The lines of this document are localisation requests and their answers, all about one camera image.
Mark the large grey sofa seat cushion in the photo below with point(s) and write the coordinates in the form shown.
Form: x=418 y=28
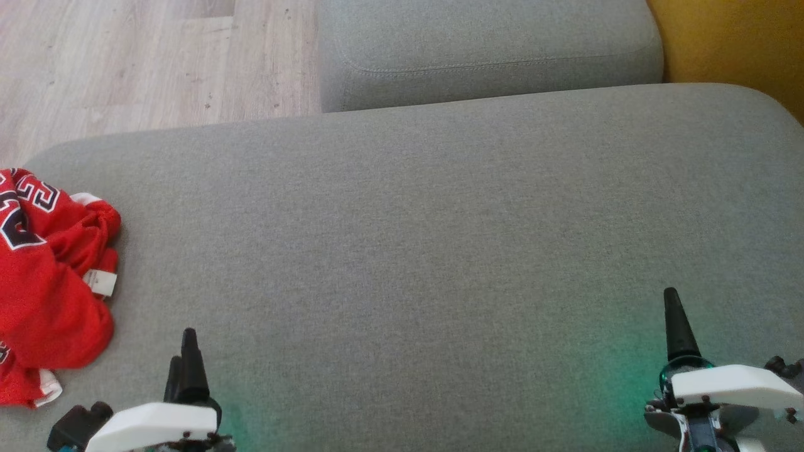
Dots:
x=402 y=251

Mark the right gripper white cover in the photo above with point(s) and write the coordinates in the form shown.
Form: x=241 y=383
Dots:
x=735 y=386

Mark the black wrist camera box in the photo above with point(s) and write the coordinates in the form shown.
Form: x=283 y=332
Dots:
x=782 y=365
x=75 y=424

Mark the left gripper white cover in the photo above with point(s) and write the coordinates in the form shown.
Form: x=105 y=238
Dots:
x=157 y=424

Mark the red basketball jersey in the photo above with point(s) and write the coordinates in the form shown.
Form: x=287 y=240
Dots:
x=50 y=301

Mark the yellow sofa backrest cushion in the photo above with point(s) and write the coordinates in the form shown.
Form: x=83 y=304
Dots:
x=741 y=44

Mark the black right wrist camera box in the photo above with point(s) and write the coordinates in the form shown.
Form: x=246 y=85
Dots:
x=782 y=365

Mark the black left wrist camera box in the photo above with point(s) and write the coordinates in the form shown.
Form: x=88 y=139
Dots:
x=75 y=424

